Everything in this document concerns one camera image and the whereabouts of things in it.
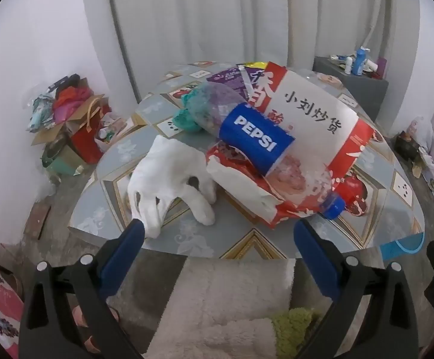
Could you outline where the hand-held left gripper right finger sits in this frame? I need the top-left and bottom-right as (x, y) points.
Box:
(294, 219), (425, 359)

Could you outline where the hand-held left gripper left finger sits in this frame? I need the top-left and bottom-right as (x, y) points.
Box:
(18, 218), (146, 359)

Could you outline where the white tissue wipe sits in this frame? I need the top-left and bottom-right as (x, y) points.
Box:
(127, 135), (217, 239)

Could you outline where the blue bucket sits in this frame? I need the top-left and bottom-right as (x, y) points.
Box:
(379, 232), (426, 260)

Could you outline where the yellow-green fuzzy cloth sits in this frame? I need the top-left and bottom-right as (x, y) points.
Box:
(269, 308), (324, 359)

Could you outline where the white fuzzy cloth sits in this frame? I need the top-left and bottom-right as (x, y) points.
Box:
(144, 258), (296, 359)

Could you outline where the dark box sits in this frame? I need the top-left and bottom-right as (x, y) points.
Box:
(394, 131), (423, 161)

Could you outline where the clear plastic bottle blue label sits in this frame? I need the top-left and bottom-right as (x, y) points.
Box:
(181, 82), (347, 220)

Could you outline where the cardboard box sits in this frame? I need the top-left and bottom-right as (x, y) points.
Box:
(31, 118), (75, 146)

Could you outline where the teal plastic scrap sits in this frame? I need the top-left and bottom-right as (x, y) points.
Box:
(164, 89), (202, 133)

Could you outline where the red and white snack bag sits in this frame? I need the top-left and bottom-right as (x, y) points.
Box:
(205, 61), (375, 229)

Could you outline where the grey cabinet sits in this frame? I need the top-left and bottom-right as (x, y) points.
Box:
(312, 56), (390, 124)

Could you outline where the purple snack bag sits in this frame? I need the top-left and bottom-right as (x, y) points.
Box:
(206, 61), (270, 100)

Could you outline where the white curtain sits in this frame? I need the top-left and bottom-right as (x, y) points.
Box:
(78, 0), (423, 101)

